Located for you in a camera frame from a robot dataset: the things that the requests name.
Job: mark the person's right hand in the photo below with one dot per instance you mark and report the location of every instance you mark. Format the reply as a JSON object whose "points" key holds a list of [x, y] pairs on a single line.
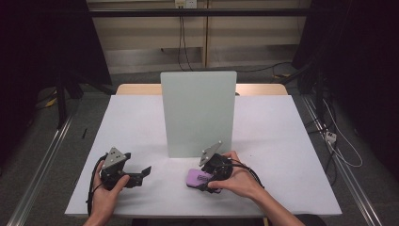
{"points": [[241, 180]]}

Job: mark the black horizontal bar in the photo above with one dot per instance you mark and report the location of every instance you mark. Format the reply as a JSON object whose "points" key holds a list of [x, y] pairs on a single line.
{"points": [[141, 12]]}

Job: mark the upright white board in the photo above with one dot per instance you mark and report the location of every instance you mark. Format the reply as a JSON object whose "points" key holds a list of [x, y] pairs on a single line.
{"points": [[198, 109]]}

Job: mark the yellow floor tape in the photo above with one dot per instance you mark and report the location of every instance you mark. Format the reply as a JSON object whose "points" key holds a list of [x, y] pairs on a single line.
{"points": [[281, 75], [51, 102]]}

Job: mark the metal floor rail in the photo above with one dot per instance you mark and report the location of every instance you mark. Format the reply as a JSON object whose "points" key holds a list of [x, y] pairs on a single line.
{"points": [[40, 172], [348, 179]]}

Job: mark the white power strip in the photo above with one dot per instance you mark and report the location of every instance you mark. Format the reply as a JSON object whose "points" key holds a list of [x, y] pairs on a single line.
{"points": [[330, 137]]}

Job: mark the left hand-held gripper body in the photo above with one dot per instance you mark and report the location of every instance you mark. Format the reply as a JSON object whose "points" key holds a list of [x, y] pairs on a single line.
{"points": [[113, 158]]}

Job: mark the white table cover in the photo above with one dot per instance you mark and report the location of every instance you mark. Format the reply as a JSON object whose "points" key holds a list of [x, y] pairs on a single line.
{"points": [[141, 125]]}

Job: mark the black metal stand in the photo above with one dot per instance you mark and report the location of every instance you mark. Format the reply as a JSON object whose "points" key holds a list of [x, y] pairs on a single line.
{"points": [[61, 103]]}

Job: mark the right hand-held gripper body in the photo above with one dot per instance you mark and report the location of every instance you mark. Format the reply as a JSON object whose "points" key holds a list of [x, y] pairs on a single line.
{"points": [[219, 166]]}

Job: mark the black curtain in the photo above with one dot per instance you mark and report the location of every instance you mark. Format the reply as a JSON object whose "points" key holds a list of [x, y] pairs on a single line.
{"points": [[360, 62], [37, 47]]}

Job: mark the person's left hand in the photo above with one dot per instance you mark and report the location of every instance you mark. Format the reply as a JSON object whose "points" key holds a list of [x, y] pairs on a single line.
{"points": [[105, 201]]}

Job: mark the wooden table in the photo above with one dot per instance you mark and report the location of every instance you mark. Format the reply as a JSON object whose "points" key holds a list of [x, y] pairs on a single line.
{"points": [[138, 89]]}

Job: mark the white wall socket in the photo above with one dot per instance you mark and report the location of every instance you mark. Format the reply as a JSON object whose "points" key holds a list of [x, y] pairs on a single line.
{"points": [[185, 3]]}

